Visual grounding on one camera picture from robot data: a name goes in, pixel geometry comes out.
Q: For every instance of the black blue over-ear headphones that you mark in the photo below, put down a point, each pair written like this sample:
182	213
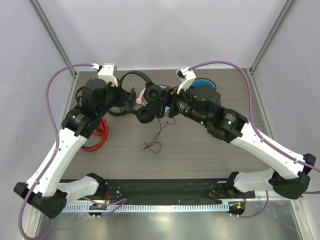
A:
204	82

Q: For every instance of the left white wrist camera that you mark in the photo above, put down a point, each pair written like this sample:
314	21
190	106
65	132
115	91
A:
106	72

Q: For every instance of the black headphones with wrapped cable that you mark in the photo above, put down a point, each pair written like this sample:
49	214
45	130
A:
120	104

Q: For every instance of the black wired on-ear headphones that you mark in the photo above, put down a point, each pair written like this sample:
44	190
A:
144	114

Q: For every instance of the red headphones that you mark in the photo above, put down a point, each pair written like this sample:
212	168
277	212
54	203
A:
102	132

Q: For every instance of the pink blue cat-ear headphones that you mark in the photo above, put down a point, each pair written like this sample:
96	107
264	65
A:
140	100

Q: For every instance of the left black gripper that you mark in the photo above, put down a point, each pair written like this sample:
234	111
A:
120	101

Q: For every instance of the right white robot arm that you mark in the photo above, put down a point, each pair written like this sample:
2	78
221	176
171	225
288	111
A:
287	175

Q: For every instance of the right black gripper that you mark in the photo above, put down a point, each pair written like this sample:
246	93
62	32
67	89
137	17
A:
166	105

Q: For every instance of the black headphones far left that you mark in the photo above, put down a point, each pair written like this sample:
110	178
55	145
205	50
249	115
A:
78	98

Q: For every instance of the aluminium rail front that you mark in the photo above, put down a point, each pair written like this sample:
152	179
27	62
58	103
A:
273	196

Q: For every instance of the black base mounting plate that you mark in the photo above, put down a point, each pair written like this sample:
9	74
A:
168	192

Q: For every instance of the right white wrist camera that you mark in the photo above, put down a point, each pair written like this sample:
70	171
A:
186	77

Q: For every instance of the slotted cable duct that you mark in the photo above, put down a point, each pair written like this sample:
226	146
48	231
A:
86	207

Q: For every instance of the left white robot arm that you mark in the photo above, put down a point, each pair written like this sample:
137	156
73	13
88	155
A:
43	190

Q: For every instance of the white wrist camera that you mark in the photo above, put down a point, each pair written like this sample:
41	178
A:
186	77
106	72

